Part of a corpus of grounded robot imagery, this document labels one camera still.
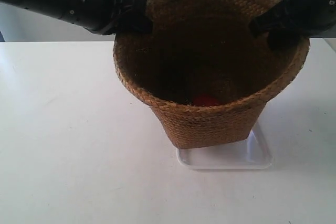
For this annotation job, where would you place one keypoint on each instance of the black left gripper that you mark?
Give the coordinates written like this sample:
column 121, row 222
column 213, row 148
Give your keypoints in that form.
column 107, row 17

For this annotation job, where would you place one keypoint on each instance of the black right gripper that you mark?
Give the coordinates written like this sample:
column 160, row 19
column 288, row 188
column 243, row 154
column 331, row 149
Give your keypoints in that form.
column 310, row 18

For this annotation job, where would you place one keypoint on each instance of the woven straw basket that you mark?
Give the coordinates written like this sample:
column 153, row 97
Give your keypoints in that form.
column 205, row 47

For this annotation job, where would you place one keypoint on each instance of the red cylinder face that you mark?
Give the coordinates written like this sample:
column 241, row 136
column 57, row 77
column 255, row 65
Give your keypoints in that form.
column 205, row 100

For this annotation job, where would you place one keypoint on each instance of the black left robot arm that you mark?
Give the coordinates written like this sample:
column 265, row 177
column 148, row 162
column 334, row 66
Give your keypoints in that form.
column 64, row 10

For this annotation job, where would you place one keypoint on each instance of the white plastic tray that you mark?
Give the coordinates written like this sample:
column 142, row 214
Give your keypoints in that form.
column 253, row 153

